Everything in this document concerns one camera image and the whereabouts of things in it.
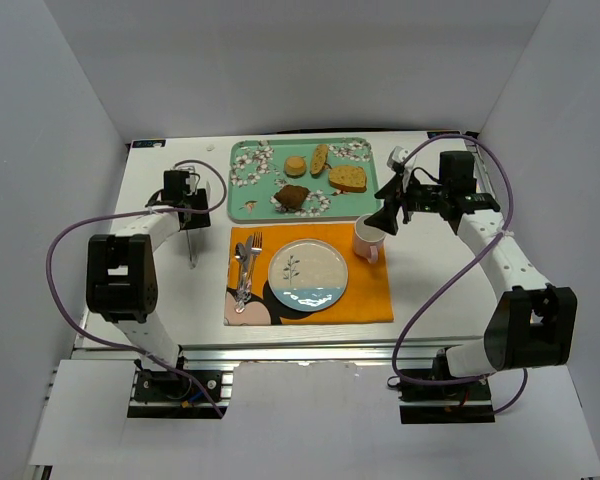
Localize metal serving tongs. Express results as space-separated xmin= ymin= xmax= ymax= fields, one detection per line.
xmin=185 ymin=177 xmax=211 ymax=269

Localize narrow seeded bread slice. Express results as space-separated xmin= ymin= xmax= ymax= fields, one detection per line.
xmin=310 ymin=144 xmax=329 ymax=177

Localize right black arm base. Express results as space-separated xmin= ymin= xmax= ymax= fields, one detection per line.
xmin=386 ymin=347 xmax=495 ymax=425

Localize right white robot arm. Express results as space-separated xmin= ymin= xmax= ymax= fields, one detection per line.
xmin=365 ymin=147 xmax=577 ymax=383

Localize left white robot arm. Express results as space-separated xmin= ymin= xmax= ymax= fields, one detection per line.
xmin=86 ymin=168 xmax=211 ymax=367

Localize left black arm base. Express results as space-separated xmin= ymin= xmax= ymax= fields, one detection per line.
xmin=127 ymin=358 xmax=237 ymax=420

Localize large seeded bread slice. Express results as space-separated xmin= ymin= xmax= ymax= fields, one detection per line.
xmin=328 ymin=165 xmax=367 ymax=193

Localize round bread bun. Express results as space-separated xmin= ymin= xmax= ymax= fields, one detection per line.
xmin=284 ymin=156 xmax=307 ymax=178

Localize pink white mug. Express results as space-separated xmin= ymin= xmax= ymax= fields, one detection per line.
xmin=352 ymin=214 xmax=386 ymax=264

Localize teal floral tray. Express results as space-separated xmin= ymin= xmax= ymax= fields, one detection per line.
xmin=227 ymin=137 xmax=380 ymax=224

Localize silver spoon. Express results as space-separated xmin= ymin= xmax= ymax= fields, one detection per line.
xmin=234 ymin=242 xmax=248 ymax=313

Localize right blue table label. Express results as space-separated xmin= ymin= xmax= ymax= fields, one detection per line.
xmin=426 ymin=130 xmax=460 ymax=139

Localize blue table label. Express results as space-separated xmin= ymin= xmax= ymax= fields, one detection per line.
xmin=131 ymin=139 xmax=166 ymax=149
xmin=426 ymin=130 xmax=460 ymax=139

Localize silver knife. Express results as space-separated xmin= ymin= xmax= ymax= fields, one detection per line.
xmin=243 ymin=235 xmax=253 ymax=293

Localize silver fork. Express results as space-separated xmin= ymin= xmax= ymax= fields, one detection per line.
xmin=245 ymin=231 xmax=263 ymax=297

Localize orange cartoon placemat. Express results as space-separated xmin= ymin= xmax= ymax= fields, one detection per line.
xmin=224 ymin=223 xmax=394 ymax=326

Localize left blue table label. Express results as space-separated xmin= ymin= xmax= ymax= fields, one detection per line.
xmin=131 ymin=139 xmax=166 ymax=149

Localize blue white ceramic plate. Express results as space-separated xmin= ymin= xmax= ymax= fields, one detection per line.
xmin=267 ymin=239 xmax=348 ymax=313

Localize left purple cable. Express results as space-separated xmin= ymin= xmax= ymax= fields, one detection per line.
xmin=45 ymin=159 xmax=229 ymax=419

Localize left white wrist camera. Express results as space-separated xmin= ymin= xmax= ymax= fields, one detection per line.
xmin=184 ymin=168 xmax=200 ymax=196

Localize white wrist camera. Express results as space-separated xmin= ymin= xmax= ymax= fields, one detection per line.
xmin=184 ymin=168 xmax=200 ymax=196
xmin=387 ymin=146 xmax=417 ymax=192

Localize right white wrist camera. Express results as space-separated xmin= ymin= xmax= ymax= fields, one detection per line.
xmin=387 ymin=146 xmax=417 ymax=192

